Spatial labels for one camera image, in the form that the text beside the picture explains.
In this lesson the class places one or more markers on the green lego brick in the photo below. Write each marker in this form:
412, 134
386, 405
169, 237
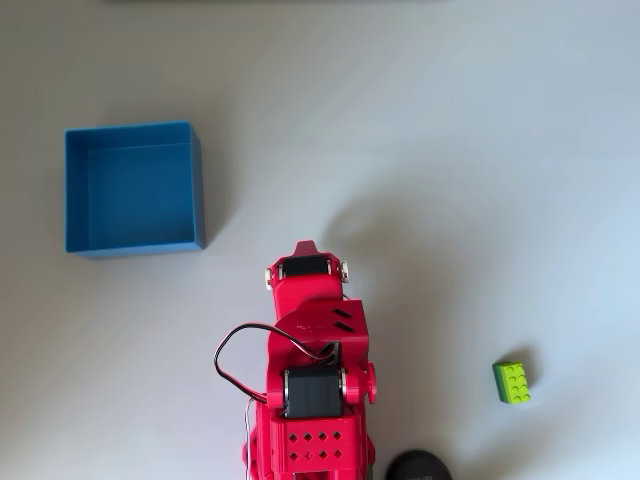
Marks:
515, 382

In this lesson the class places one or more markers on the red robot arm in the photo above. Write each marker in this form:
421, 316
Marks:
320, 310

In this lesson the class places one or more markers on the blue box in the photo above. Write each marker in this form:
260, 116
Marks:
135, 195

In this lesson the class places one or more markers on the black round object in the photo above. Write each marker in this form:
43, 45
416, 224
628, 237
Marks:
417, 467

